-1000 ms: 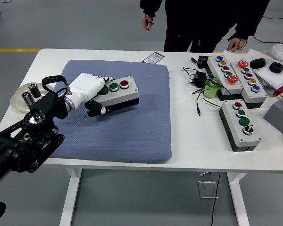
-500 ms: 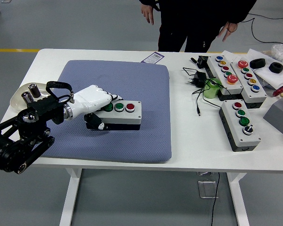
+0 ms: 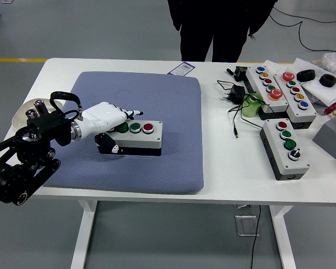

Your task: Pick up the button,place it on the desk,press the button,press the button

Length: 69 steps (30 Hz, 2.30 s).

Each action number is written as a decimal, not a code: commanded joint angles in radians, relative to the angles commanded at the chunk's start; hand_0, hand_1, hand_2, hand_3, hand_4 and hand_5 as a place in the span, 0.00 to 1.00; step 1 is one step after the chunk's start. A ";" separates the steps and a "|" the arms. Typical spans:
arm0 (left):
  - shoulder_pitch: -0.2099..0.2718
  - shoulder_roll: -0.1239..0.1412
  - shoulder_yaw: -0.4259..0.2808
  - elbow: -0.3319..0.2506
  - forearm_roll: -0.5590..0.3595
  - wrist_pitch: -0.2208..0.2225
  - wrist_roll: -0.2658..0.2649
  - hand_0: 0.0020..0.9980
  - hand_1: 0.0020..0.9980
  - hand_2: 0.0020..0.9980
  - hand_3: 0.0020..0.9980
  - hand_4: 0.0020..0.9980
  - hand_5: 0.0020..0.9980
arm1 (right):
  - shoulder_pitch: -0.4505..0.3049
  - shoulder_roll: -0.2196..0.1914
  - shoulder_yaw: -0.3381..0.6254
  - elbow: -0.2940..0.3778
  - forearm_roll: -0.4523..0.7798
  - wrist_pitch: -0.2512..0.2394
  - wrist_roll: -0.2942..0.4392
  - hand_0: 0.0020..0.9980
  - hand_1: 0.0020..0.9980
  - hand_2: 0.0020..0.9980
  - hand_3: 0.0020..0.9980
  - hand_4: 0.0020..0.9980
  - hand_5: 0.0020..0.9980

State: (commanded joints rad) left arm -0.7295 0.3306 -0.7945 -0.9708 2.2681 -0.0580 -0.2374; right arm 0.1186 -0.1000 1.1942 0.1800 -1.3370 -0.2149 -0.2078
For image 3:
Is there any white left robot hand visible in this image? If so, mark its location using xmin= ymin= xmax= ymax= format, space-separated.
xmin=77 ymin=101 xmax=144 ymax=155

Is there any grey four-button control box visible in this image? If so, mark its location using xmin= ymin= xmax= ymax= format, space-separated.
xmin=106 ymin=119 xmax=163 ymax=157
xmin=259 ymin=118 xmax=311 ymax=182

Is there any grey five-button box, yellow-collared stop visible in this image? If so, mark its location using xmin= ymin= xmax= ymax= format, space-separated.
xmin=242 ymin=66 xmax=291 ymax=121

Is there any grey five-button box, red stop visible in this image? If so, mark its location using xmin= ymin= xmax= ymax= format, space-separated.
xmin=273 ymin=71 xmax=318 ymax=130

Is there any blue-grey textured mat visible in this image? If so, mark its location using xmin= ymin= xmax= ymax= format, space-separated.
xmin=41 ymin=71 xmax=205 ymax=196

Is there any purple label card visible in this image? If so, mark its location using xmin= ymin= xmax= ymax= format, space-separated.
xmin=167 ymin=61 xmax=196 ymax=76

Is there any white table leg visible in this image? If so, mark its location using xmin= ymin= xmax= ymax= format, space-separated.
xmin=269 ymin=206 xmax=297 ymax=269
xmin=70 ymin=200 xmax=99 ymax=269

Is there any person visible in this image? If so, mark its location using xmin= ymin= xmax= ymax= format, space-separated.
xmin=167 ymin=0 xmax=278 ymax=63

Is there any small black device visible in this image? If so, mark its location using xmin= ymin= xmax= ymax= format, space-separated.
xmin=226 ymin=66 xmax=250 ymax=84

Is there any green plastic part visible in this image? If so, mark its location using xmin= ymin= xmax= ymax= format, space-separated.
xmin=240 ymin=92 xmax=265 ymax=118

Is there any small white paper sheet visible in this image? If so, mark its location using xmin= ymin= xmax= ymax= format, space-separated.
xmin=263 ymin=59 xmax=286 ymax=72

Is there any clear floor socket plate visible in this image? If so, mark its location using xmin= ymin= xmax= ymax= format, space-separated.
xmin=234 ymin=214 xmax=260 ymax=237

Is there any large white paper sheet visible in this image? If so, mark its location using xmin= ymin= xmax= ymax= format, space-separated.
xmin=292 ymin=58 xmax=336 ymax=107

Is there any grey block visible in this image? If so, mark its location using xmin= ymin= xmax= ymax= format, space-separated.
xmin=312 ymin=111 xmax=336 ymax=161

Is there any clear plastic bag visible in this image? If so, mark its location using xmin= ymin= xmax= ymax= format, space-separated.
xmin=310 ymin=52 xmax=336 ymax=75

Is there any black power adapter with cord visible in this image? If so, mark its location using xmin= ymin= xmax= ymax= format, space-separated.
xmin=216 ymin=80 xmax=265 ymax=140

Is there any black hanging cable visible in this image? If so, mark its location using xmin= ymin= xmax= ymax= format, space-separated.
xmin=250 ymin=206 xmax=263 ymax=269

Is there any black foam ring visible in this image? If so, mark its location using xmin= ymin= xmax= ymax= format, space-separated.
xmin=319 ymin=73 xmax=336 ymax=87
xmin=296 ymin=69 xmax=316 ymax=82

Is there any black floor cable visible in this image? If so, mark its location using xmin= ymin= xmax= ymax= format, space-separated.
xmin=268 ymin=5 xmax=336 ymax=54

